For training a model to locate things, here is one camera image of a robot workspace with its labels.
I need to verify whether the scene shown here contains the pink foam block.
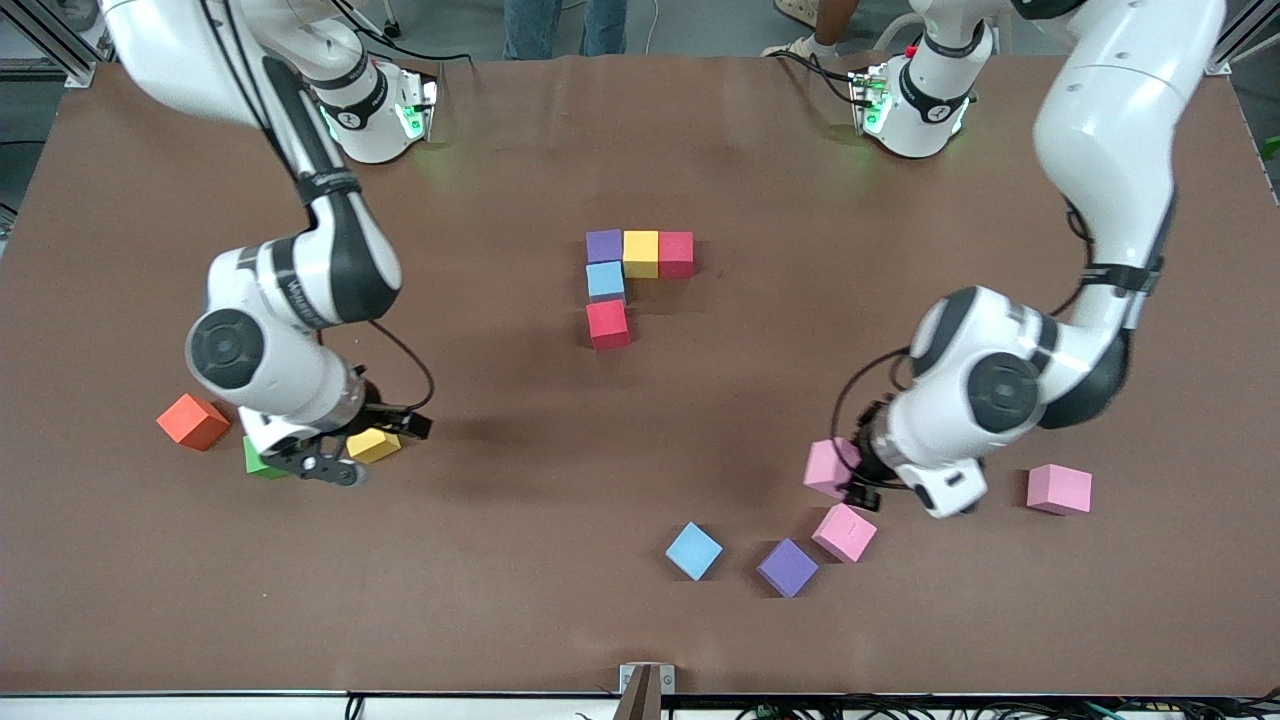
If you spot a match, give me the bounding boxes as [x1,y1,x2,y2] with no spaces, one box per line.
[802,437,864,500]
[1026,463,1094,517]
[811,502,879,565]

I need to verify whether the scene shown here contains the yellow foam block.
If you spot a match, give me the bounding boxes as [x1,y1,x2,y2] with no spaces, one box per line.
[346,427,404,465]
[623,231,661,280]

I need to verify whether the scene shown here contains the green foam block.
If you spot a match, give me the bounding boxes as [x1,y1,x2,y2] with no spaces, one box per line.
[242,434,293,480]

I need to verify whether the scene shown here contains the orange foam block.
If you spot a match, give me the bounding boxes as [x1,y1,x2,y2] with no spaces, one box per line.
[156,393,232,452]

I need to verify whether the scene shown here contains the brown table cover mat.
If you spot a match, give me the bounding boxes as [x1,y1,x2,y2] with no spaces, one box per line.
[0,52,1280,698]

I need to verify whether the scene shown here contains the person's sandalled foot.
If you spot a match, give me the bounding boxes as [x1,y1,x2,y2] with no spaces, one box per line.
[758,0,863,59]

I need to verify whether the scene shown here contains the person's blue jeans legs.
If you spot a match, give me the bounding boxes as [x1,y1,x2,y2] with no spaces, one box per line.
[503,0,629,59]

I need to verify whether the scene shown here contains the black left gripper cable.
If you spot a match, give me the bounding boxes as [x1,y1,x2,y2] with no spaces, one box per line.
[830,347,913,471]

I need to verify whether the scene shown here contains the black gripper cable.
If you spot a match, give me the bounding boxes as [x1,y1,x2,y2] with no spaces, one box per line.
[830,347,913,471]
[365,318,437,413]

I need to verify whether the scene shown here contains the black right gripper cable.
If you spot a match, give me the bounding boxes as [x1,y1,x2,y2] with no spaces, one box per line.
[365,318,437,413]

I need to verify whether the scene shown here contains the metal camera post bracket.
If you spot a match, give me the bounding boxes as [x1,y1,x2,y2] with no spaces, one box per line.
[615,663,676,720]

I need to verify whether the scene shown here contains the black left base cable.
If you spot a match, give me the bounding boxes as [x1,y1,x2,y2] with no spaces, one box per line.
[768,50,861,106]

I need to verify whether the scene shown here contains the aluminium frame post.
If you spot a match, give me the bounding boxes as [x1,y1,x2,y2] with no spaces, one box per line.
[0,0,99,89]
[1205,0,1280,77]

